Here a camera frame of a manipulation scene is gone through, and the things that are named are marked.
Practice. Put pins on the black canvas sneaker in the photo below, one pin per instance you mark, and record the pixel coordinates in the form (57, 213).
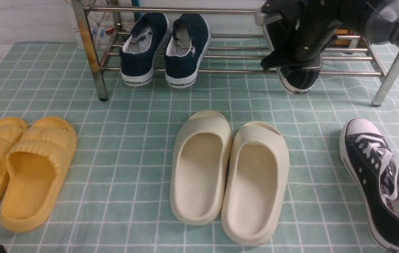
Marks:
(369, 160)
(297, 81)

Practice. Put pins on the left cream slipper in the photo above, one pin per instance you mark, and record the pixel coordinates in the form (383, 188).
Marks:
(200, 157)

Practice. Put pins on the right cream slipper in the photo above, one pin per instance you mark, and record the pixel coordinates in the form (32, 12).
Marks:
(256, 183)

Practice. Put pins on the left navy canvas shoe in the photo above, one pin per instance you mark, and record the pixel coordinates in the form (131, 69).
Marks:
(139, 50)

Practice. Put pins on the green checkered cloth mat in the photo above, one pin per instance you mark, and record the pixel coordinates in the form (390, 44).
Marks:
(116, 195)

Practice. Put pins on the dark image processing book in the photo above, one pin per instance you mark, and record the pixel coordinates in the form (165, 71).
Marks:
(346, 39)

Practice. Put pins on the patterned paper bag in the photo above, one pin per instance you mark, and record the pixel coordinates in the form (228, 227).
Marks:
(101, 23)

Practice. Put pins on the metal shoe rack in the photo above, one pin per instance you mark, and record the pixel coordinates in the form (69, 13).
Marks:
(175, 13)

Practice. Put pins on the right navy canvas shoe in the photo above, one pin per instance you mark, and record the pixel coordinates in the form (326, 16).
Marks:
(188, 44)

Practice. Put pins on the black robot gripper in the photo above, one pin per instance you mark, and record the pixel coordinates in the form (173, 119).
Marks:
(311, 26)

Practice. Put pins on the navy canvas shoe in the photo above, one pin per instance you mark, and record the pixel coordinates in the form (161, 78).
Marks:
(188, 44)
(139, 50)

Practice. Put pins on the cream slipper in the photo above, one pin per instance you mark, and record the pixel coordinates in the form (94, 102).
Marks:
(256, 183)
(200, 157)

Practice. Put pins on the right yellow slipper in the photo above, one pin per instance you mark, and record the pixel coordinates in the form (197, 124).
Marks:
(37, 166)

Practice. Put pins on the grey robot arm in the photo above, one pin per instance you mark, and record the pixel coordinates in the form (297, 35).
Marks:
(383, 24)

